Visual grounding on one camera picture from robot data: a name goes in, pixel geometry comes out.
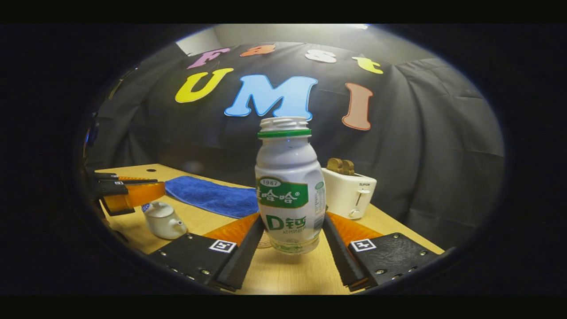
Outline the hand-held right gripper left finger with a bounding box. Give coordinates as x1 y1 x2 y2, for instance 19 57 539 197
148 212 267 292

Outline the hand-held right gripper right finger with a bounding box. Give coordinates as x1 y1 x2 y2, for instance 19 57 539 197
322 211 446 292

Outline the white teacup lid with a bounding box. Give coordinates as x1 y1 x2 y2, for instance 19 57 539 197
146 201 175 219

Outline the white ceramic teacup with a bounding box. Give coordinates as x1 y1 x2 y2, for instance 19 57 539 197
142 212 188 241

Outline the white water bottle green label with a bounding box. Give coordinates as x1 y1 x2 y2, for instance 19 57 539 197
254 116 327 256

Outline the white toaster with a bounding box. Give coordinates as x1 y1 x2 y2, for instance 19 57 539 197
321 167 378 220

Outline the blue towel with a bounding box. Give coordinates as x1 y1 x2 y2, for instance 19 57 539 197
164 175 260 219

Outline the black backdrop cloth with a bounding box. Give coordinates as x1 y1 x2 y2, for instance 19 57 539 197
84 41 505 249

